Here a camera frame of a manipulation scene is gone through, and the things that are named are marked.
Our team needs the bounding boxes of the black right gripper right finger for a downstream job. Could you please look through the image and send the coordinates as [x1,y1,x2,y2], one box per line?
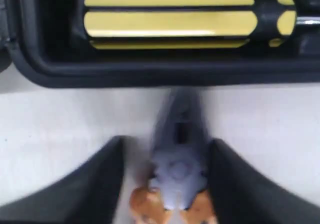
[208,139,320,224]

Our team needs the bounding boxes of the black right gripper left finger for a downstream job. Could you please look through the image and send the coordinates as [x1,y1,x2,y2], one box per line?
[0,136,125,224]

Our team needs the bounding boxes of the pliers orange black handles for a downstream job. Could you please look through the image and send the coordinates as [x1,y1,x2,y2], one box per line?
[129,87,218,224]

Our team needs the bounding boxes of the black plastic tool case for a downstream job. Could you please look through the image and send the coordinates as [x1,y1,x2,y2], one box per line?
[0,0,320,88]

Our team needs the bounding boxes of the right yellow black screwdriver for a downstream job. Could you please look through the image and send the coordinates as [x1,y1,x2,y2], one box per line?
[83,0,320,50]

